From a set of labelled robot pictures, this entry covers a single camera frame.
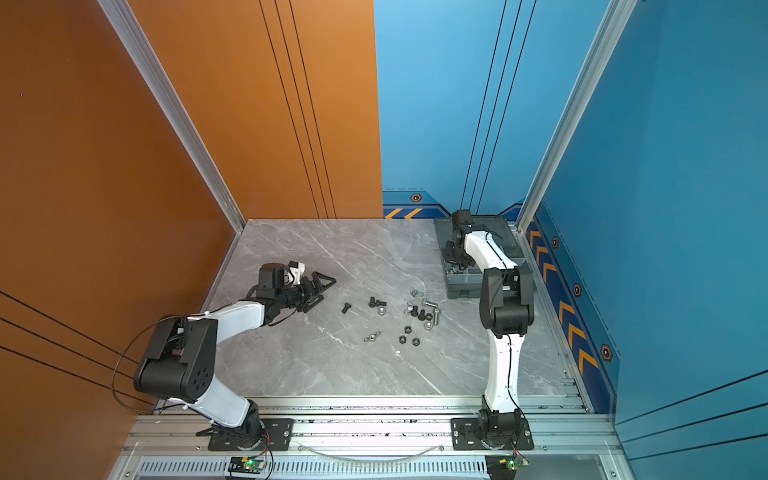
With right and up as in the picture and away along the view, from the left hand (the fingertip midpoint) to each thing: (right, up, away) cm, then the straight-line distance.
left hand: (331, 286), depth 91 cm
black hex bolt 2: (+26, -8, +3) cm, 27 cm away
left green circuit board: (-16, -40, -21) cm, 48 cm away
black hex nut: (+24, -14, 0) cm, 27 cm away
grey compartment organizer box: (+44, 0, +9) cm, 45 cm away
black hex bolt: (+4, -8, +5) cm, 10 cm away
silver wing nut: (+13, -15, -2) cm, 20 cm away
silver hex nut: (+26, -3, +8) cm, 27 cm away
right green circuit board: (+45, -40, -22) cm, 64 cm away
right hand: (+40, +8, +11) cm, 42 cm away
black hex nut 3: (+26, -16, -2) cm, 31 cm away
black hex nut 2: (+22, -16, -2) cm, 27 cm away
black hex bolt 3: (+28, -10, +2) cm, 30 cm away
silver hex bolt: (+33, -8, +3) cm, 34 cm away
